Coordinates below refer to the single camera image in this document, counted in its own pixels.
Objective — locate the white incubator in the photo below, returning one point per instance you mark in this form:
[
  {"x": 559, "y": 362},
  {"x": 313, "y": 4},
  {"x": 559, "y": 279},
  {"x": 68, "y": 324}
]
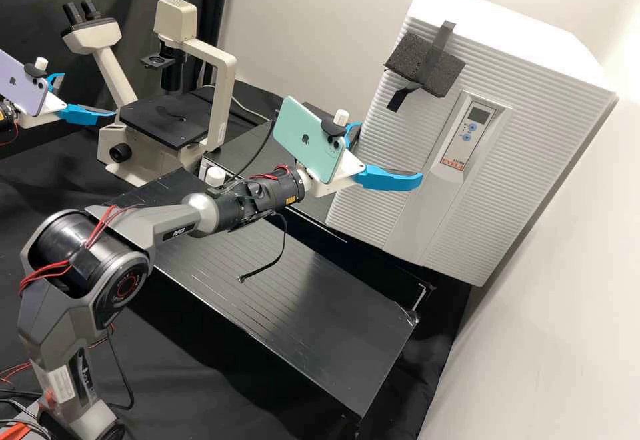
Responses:
[{"x": 500, "y": 25}]

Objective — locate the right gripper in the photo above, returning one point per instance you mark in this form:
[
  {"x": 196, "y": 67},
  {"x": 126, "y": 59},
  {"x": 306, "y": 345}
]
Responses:
[{"x": 352, "y": 167}]

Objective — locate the cream microscope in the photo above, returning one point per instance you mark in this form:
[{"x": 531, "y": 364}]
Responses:
[{"x": 150, "y": 160}]

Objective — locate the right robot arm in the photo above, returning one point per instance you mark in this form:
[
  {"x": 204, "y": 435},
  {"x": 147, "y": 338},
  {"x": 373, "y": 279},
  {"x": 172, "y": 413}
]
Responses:
[{"x": 165, "y": 225}]

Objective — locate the wrist camera phone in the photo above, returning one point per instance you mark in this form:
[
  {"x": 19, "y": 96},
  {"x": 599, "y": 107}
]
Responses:
[
  {"x": 300, "y": 135},
  {"x": 15, "y": 85}
]

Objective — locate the left wrist camera phone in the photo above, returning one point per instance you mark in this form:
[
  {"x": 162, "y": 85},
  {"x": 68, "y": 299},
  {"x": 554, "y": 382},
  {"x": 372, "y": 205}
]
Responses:
[{"x": 15, "y": 85}]

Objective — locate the black platform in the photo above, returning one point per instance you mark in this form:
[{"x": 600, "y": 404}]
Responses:
[
  {"x": 300, "y": 310},
  {"x": 250, "y": 145}
]

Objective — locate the right wrist camera phone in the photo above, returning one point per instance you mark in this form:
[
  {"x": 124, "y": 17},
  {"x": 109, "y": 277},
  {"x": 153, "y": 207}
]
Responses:
[{"x": 300, "y": 135}]

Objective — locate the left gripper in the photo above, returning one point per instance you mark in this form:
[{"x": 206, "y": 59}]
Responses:
[{"x": 50, "y": 108}]

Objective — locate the white-capped bottle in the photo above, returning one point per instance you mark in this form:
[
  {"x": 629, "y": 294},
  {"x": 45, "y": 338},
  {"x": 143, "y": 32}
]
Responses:
[{"x": 216, "y": 176}]

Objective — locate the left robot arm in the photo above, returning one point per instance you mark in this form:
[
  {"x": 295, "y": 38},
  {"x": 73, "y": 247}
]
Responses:
[{"x": 6, "y": 116}]

